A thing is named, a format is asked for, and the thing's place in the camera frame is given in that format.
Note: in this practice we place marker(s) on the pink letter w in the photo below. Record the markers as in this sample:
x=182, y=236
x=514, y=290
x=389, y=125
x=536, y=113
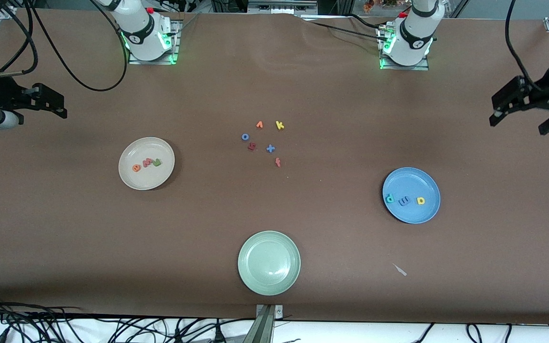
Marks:
x=147, y=163

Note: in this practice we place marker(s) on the blue letter m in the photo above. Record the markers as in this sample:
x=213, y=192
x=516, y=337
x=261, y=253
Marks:
x=404, y=201

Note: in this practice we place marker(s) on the teal letter p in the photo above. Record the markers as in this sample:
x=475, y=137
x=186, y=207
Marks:
x=390, y=198

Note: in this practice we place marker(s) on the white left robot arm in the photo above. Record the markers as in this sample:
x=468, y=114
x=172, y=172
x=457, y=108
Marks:
x=417, y=33

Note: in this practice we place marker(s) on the beige round plate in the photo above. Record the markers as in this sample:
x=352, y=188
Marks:
x=146, y=178

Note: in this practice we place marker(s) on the brown table cover sheet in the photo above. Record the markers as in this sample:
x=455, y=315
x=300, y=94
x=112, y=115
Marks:
x=65, y=238

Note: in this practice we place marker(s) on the blue round plate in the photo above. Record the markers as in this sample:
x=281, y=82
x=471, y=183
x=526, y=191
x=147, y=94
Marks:
x=411, y=214

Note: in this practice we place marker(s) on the orange brown object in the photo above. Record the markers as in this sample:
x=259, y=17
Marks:
x=368, y=5

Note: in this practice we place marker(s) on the small white tape scrap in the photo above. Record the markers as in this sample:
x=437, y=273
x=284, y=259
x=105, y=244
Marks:
x=401, y=270

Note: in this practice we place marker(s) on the yellow letter k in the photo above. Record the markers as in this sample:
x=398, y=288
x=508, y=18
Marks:
x=279, y=125

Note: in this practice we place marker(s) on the pale green round plate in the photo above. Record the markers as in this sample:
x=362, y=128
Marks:
x=269, y=263

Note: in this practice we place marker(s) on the aluminium profile beam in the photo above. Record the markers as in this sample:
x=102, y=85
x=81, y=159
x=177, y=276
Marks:
x=261, y=331

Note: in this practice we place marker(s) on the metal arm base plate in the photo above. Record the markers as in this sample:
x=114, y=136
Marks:
x=405, y=68
x=153, y=62

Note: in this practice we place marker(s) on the silver metal frame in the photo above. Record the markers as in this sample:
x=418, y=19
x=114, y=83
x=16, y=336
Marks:
x=279, y=7

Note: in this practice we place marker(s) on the metal table edge bracket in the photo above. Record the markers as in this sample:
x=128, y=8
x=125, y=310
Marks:
x=277, y=311

